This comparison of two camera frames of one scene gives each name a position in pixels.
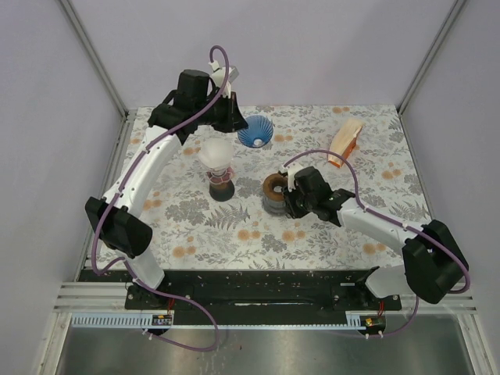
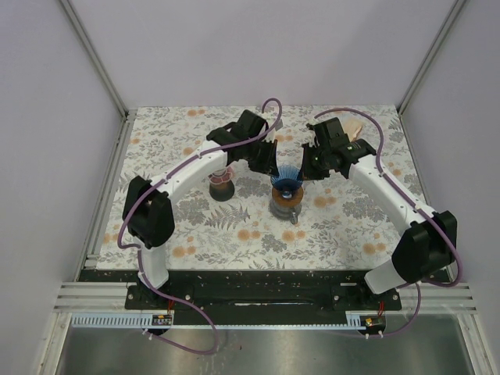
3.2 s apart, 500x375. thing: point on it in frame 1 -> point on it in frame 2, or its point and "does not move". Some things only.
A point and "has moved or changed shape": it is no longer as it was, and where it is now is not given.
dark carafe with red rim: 222,192 does not move
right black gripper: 289,200 -> 308,174
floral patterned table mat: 218,202 does not move
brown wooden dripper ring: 272,181 has moved or changed shape
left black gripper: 233,119 -> 270,164
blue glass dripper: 259,133 has moved or changed shape
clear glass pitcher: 273,208 has moved or changed shape
